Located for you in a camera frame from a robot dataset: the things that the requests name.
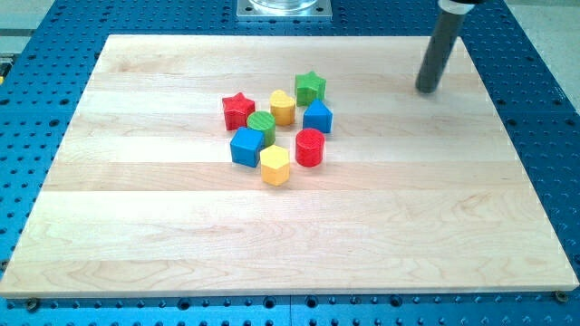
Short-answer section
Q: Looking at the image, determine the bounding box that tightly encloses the blue perforated metal table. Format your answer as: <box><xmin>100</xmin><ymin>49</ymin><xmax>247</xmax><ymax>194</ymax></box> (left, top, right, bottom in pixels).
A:
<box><xmin>1</xmin><ymin>0</ymin><xmax>579</xmax><ymax>325</ymax></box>

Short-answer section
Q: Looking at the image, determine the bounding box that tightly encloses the yellow heart block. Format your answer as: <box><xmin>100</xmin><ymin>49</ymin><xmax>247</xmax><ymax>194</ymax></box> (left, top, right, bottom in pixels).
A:
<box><xmin>269</xmin><ymin>90</ymin><xmax>296</xmax><ymax>126</ymax></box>

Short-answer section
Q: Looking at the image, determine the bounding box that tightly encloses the green star block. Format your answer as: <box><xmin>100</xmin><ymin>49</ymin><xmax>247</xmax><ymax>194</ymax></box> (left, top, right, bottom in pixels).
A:
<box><xmin>295</xmin><ymin>71</ymin><xmax>326</xmax><ymax>107</ymax></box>

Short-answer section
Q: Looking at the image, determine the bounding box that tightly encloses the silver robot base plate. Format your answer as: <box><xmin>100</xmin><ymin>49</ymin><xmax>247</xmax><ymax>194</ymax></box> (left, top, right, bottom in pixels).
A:
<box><xmin>235</xmin><ymin>0</ymin><xmax>333</xmax><ymax>22</ymax></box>

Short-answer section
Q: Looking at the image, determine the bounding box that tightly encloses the red cylinder block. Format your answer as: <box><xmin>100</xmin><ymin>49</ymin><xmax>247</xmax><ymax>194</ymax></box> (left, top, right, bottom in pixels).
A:
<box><xmin>295</xmin><ymin>128</ymin><xmax>325</xmax><ymax>168</ymax></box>

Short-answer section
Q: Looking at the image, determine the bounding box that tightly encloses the blue triangle block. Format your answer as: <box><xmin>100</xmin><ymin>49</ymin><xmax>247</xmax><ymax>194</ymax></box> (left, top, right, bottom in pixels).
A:
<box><xmin>303</xmin><ymin>100</ymin><xmax>334</xmax><ymax>133</ymax></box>

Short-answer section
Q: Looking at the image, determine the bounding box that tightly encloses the green cylinder block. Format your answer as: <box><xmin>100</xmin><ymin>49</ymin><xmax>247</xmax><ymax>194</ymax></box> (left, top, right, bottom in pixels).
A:
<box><xmin>246</xmin><ymin>111</ymin><xmax>276</xmax><ymax>147</ymax></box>

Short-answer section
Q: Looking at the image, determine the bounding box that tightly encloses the red star block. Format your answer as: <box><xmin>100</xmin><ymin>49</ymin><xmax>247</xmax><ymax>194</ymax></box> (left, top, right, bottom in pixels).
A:
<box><xmin>222</xmin><ymin>92</ymin><xmax>256</xmax><ymax>130</ymax></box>

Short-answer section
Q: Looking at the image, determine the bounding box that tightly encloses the blue cube block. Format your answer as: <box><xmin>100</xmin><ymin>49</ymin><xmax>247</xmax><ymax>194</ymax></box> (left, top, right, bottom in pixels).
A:
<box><xmin>230</xmin><ymin>127</ymin><xmax>265</xmax><ymax>168</ymax></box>

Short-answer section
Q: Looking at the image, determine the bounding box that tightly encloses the wooden board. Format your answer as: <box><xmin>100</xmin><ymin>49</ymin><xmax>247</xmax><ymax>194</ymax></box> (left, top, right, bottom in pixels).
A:
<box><xmin>1</xmin><ymin>34</ymin><xmax>578</xmax><ymax>298</ymax></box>

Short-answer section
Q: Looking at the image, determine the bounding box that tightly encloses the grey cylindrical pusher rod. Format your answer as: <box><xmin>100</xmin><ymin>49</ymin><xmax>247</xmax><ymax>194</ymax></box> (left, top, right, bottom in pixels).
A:
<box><xmin>415</xmin><ymin>0</ymin><xmax>474</xmax><ymax>93</ymax></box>

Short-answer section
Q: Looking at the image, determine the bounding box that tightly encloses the yellow hexagon block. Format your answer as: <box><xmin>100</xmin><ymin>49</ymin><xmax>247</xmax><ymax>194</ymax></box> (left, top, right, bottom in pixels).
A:
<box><xmin>259</xmin><ymin>145</ymin><xmax>290</xmax><ymax>186</ymax></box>

